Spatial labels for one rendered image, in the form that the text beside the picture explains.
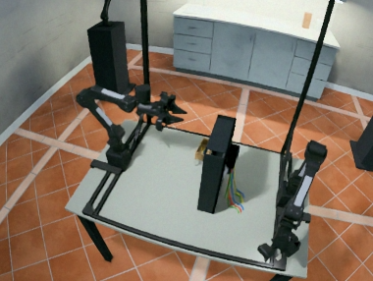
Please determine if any open tan cardboard box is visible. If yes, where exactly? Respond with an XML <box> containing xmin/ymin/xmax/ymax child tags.
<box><xmin>194</xmin><ymin>138</ymin><xmax>212</xmax><ymax>161</ymax></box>

